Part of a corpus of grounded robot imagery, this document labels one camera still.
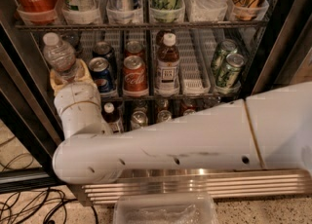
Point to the dark Pepsi can behind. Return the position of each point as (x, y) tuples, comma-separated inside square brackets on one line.
[(105, 50)]

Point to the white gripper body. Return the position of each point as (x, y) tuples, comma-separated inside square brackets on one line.
[(75, 95)]

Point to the bottom shelf red can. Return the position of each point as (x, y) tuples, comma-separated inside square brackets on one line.
[(187, 105)]

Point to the clear plastic bin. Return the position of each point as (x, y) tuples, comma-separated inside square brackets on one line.
[(172, 208)]

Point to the blue Pepsi can front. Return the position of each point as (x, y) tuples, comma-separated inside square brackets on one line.
[(101, 73)]

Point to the red coca-cola can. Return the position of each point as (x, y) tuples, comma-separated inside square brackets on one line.
[(134, 72), (134, 48)]

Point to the red Coca-Cola can front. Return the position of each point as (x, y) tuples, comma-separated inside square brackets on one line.
[(134, 72)]

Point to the wire shelf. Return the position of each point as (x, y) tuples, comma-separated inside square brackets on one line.
[(142, 26), (173, 97)]

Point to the brown tea bottle behind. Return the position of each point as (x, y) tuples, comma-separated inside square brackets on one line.
[(160, 35)]

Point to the bottom shelf orange can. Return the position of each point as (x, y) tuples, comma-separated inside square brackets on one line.
[(164, 116)]

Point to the bottom shelf silver can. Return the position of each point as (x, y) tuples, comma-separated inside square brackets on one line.
[(139, 120)]

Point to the left glass fridge door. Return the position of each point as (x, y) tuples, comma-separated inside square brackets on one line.
[(26, 148)]

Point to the top wire shelf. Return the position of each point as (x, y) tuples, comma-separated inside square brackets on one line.
[(142, 26)]

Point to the empty white plastic shelf tray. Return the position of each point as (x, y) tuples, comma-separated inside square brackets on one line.
[(193, 75)]

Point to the stainless fridge base grille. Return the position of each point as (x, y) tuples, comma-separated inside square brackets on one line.
[(220, 184)]

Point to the brown iced tea bottle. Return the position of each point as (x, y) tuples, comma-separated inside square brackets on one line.
[(167, 66)]

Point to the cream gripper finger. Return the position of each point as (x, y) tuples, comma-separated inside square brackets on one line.
[(83, 73), (56, 81)]

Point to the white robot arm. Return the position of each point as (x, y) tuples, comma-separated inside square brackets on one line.
[(271, 130)]

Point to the middle wire shelf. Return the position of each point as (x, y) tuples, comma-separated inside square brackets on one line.
[(173, 97)]

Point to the red Coca-Cola can behind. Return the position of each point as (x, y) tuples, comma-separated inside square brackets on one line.
[(134, 48)]

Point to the bottom shelf tea bottle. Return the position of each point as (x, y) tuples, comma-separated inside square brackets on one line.
[(112, 116)]

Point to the clear water bottle white cap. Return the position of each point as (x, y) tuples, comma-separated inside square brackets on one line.
[(60, 55)]

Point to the green can behind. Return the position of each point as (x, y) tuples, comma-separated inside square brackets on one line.
[(222, 50)]

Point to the green can front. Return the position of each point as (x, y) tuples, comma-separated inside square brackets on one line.
[(230, 71)]

